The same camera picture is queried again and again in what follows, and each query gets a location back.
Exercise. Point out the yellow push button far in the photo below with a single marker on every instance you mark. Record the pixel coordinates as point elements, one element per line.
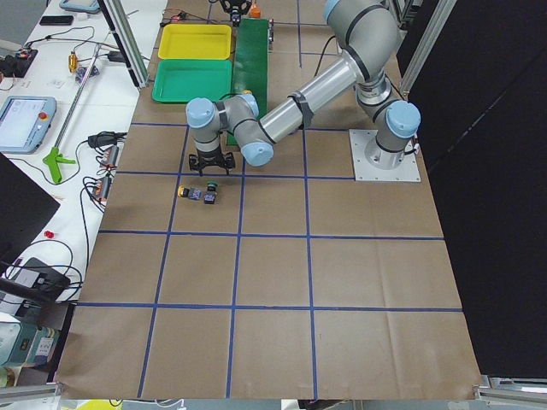
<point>191,193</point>

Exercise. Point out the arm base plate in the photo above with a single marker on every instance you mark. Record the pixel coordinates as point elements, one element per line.
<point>373,164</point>

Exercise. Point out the green handled reach grabber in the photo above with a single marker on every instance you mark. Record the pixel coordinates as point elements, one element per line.
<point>55,157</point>

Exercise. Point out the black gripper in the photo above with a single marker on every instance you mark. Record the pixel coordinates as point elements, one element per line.
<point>209,161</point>
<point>231,5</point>

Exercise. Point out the gold aluminium resistor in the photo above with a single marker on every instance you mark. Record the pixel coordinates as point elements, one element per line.
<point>73,62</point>

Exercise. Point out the green plastic tray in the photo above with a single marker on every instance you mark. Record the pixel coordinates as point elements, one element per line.
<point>180,80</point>

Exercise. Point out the teach pendant tablet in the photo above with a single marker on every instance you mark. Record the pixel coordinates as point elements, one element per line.
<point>25,121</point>

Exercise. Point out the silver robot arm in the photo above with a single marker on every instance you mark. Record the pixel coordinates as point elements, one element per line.
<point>367,35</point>

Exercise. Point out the orange 4680 cylinder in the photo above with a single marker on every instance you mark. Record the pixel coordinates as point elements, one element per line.
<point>255,11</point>

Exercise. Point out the green conveyor belt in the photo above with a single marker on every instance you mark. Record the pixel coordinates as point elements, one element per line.
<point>250,61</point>

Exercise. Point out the yellow plastic tray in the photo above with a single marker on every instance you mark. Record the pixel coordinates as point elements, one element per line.
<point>195,41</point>

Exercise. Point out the black power adapter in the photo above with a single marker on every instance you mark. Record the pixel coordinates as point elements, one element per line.
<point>115,56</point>

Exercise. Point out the aluminium frame post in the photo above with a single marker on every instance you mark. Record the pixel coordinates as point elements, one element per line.
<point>119,26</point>

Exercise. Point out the green push button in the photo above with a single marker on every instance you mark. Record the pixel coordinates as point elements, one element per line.
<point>209,196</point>

